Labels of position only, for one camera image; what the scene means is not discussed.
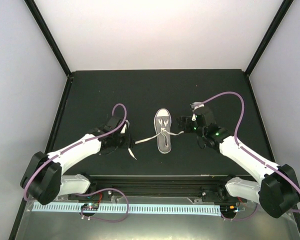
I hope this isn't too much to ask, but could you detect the right controller circuit board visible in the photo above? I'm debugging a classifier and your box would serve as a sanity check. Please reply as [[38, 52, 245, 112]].
[[224, 205, 246, 214]]

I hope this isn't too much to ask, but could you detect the controller circuit board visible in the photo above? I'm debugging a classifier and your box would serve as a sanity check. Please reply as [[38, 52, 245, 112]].
[[80, 203, 99, 211], [224, 205, 246, 214]]

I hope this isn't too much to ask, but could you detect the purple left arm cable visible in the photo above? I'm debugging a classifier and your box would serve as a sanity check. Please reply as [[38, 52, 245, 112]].
[[22, 103, 131, 223]]

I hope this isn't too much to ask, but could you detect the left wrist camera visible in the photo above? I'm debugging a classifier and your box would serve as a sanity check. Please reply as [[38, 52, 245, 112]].
[[120, 119, 130, 134]]

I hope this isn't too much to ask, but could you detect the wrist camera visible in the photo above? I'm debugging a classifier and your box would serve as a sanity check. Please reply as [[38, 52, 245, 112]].
[[120, 119, 130, 134], [190, 102, 205, 122]]

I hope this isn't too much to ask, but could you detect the light blue slotted cable duct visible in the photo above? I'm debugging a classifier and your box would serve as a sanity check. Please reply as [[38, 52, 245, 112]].
[[31, 202, 221, 217]]

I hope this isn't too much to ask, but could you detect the black left frame post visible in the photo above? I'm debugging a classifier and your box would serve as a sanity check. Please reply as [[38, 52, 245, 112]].
[[24, 0, 72, 77]]

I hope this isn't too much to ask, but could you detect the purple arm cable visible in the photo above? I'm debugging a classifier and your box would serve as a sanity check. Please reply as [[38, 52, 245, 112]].
[[22, 103, 131, 223], [202, 91, 300, 222]]

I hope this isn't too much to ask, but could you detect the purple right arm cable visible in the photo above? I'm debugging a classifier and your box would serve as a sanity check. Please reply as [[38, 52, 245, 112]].
[[202, 91, 300, 222]]

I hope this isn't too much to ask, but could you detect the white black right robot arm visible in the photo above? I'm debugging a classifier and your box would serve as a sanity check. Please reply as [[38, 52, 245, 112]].
[[177, 104, 300, 219]]

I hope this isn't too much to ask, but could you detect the left controller circuit board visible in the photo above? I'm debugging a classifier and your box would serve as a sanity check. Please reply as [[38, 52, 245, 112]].
[[80, 203, 99, 211]]

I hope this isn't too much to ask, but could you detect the black frame post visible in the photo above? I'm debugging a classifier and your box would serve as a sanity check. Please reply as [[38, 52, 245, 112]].
[[24, 0, 72, 77], [244, 0, 294, 77]]

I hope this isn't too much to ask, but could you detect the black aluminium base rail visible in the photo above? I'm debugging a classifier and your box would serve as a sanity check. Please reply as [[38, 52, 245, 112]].
[[66, 175, 245, 203]]

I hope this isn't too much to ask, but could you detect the black right frame post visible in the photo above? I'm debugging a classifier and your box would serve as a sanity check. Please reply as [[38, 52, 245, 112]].
[[244, 0, 294, 77]]

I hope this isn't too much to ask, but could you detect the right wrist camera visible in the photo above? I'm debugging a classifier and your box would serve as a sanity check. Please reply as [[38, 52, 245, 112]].
[[190, 102, 205, 122]]

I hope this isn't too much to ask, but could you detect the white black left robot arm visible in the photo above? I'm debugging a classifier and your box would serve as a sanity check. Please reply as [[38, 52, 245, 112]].
[[20, 116, 134, 205]]

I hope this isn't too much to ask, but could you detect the grey canvas sneaker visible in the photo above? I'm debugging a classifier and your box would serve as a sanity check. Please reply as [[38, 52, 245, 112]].
[[154, 108, 172, 154]]

